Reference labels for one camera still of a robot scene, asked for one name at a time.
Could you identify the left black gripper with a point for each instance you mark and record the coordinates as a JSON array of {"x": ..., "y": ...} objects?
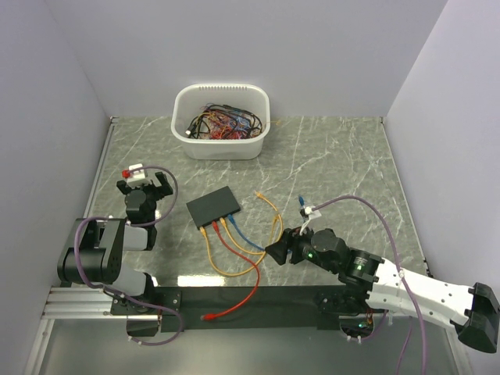
[{"x": 160, "y": 191}]

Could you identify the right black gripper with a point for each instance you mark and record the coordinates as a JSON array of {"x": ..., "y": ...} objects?
[{"x": 294, "y": 238}]

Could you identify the black network switch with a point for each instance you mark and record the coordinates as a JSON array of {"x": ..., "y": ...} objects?
[{"x": 213, "y": 206}]

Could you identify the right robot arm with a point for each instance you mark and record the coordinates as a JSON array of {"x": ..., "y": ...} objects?
[{"x": 369, "y": 282}]

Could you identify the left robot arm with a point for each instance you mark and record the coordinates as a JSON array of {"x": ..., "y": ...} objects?
[{"x": 93, "y": 254}]

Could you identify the white plastic tub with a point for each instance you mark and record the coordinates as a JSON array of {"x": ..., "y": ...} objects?
[{"x": 221, "y": 121}]

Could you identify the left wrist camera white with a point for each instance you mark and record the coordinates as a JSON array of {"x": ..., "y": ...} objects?
[{"x": 135, "y": 176}]

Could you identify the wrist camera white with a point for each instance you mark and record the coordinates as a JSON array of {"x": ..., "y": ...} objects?
[
  {"x": 135, "y": 176},
  {"x": 308, "y": 214}
]

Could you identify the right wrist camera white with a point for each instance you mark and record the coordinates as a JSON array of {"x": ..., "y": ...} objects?
[{"x": 308, "y": 214}]

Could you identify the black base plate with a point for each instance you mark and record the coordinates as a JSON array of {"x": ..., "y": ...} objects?
[{"x": 270, "y": 307}]

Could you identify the aluminium rail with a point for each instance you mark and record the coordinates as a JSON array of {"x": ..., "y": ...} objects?
[{"x": 85, "y": 304}]

